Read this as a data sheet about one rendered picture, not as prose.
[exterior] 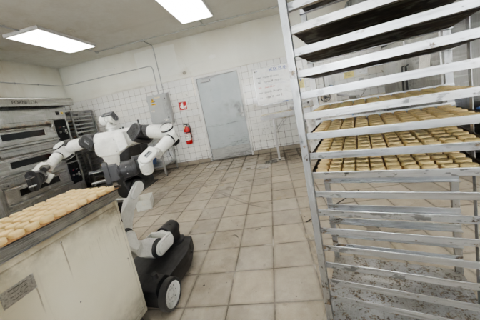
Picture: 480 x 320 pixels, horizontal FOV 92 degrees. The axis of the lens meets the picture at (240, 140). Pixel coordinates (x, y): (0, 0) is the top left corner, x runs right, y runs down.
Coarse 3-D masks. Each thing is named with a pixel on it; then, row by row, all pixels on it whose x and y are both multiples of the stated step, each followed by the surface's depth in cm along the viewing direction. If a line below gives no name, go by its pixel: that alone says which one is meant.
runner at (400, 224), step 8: (352, 224) 140; (360, 224) 139; (368, 224) 138; (376, 224) 136; (384, 224) 135; (392, 224) 133; (400, 224) 131; (408, 224) 129; (416, 224) 127; (424, 224) 126; (432, 224) 124; (440, 224) 122; (448, 224) 121; (456, 224) 119
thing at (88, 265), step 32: (96, 224) 122; (32, 256) 94; (64, 256) 106; (96, 256) 120; (128, 256) 139; (0, 288) 84; (32, 288) 93; (64, 288) 104; (96, 288) 118; (128, 288) 136
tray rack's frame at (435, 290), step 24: (360, 264) 143; (384, 264) 139; (408, 264) 136; (336, 288) 129; (408, 288) 121; (432, 288) 118; (456, 288) 116; (336, 312) 115; (360, 312) 113; (384, 312) 111; (432, 312) 107; (456, 312) 105
